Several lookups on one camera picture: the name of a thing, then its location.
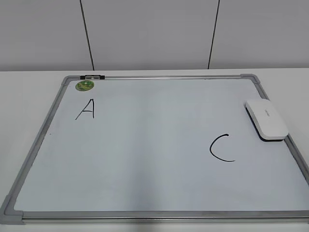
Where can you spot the white rectangular board eraser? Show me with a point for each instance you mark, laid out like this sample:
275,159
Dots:
268,122

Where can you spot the round green magnet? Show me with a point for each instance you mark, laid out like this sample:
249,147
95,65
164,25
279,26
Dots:
85,85

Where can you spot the white board with grey frame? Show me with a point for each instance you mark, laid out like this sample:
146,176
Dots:
155,149

